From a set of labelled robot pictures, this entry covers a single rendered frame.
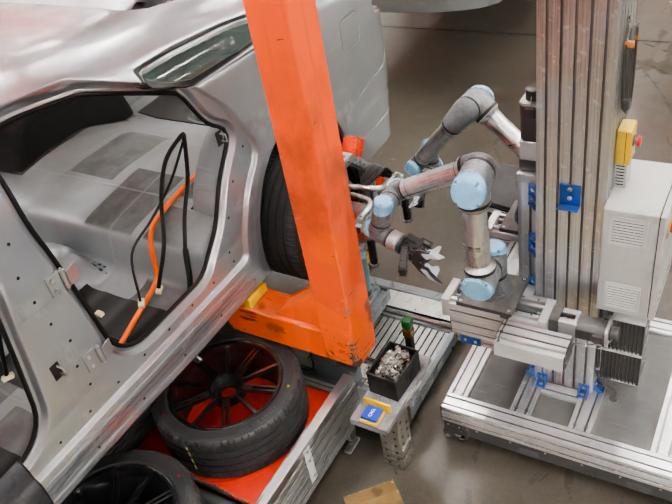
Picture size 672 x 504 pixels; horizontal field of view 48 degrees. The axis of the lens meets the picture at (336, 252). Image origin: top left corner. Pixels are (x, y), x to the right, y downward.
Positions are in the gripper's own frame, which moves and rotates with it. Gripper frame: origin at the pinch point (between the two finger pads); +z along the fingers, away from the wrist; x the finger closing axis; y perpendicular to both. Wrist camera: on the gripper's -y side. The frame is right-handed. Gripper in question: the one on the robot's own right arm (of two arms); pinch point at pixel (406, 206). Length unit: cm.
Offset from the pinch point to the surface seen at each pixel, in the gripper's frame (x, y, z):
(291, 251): -31, 4, 50
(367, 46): -43, 50, -56
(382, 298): -22, -66, -3
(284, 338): -27, -26, 73
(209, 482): -33, -56, 133
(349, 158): -20.3, 28.2, 9.2
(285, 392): -14, -33, 95
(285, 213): -34, 20, 44
